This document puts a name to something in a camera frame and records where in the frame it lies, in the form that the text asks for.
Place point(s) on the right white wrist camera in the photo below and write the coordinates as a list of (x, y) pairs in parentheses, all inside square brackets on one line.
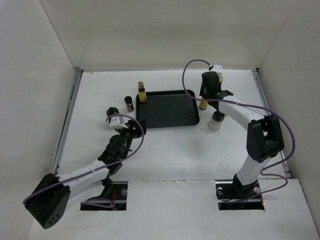
[(216, 68)]

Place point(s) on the yellow-label sauce bottle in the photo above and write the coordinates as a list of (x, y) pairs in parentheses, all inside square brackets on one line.
[(203, 104), (142, 96)]

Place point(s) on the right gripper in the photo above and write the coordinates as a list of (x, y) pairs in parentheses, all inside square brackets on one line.
[(202, 91)]

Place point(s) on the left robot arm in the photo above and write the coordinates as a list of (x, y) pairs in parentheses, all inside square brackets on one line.
[(88, 186)]

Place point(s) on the white salt shaker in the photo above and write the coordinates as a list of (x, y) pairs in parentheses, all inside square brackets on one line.
[(216, 120), (112, 111)]

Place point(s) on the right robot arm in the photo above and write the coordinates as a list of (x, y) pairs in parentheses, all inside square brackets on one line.
[(264, 139)]

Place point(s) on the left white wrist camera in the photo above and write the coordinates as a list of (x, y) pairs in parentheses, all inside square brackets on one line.
[(121, 125)]

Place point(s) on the small spice jar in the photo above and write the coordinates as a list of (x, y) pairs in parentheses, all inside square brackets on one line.
[(129, 104)]

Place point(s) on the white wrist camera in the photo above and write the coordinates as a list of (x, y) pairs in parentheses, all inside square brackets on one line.
[(216, 68), (121, 125)]

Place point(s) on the black plastic tray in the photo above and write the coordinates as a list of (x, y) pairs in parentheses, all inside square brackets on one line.
[(168, 109)]

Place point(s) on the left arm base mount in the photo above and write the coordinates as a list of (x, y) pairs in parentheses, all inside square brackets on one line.
[(112, 198)]

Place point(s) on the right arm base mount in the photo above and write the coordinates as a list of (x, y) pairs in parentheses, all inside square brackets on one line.
[(232, 198)]

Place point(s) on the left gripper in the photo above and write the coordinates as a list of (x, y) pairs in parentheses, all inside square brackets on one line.
[(134, 128)]

